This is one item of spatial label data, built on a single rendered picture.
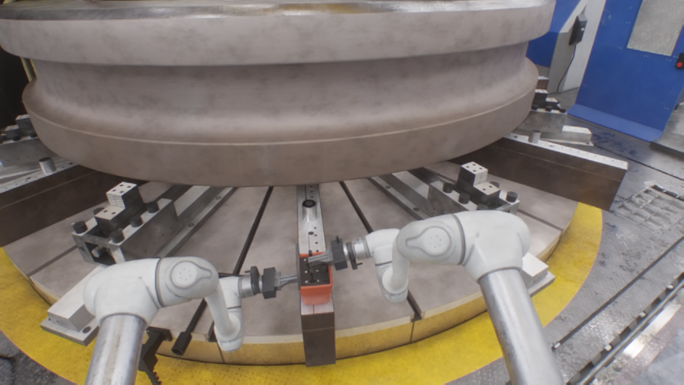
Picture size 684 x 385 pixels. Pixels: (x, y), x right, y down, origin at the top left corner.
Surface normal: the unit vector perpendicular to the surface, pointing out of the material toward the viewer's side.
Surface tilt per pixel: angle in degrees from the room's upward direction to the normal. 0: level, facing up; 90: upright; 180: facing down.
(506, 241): 28
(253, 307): 0
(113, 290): 16
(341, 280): 0
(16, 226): 90
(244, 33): 90
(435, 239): 49
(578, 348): 0
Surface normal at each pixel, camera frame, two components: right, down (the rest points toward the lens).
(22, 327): 0.00, -0.87
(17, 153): 0.50, 0.43
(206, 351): -0.08, 0.50
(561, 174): -0.61, 0.39
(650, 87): -0.87, 0.25
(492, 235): 0.01, -0.55
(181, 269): 0.34, -0.33
